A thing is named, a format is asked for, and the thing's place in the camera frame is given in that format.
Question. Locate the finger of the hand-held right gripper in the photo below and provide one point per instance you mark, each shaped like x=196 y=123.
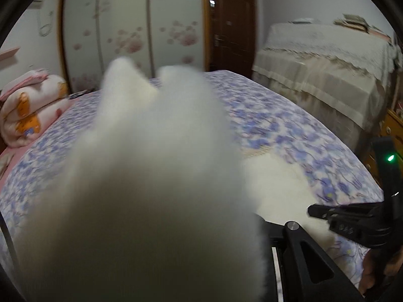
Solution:
x=340 y=210
x=349 y=228

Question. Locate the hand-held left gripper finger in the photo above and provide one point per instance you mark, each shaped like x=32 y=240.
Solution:
x=292 y=242

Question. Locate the white knit sweater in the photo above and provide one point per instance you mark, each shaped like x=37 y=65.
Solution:
x=157 y=195

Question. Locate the person's right hand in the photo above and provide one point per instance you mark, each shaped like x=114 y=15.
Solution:
x=368 y=269

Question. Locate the wooden drawer cabinet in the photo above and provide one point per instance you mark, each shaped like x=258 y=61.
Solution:
x=392 y=132

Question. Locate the bed with purple floral sheet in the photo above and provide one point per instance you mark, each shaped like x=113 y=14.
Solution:
x=277 y=122

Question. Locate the stack of books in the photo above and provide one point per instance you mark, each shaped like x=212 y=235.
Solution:
x=351 y=20

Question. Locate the brown wooden door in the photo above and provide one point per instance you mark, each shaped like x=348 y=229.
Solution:
x=233 y=28

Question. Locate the black remote control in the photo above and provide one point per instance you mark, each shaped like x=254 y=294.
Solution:
x=78 y=94

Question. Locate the floral sliding door wardrobe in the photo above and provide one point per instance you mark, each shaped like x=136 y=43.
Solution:
x=132 y=31

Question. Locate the pink mattress sheet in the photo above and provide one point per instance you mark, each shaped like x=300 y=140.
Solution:
x=8 y=170

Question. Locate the pink bear print blanket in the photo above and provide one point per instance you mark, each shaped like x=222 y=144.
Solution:
x=28 y=113

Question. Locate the brown wooden headboard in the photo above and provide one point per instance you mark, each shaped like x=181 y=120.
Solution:
x=2 y=146

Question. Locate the pink wall shelf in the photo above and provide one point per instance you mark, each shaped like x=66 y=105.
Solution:
x=9 y=53

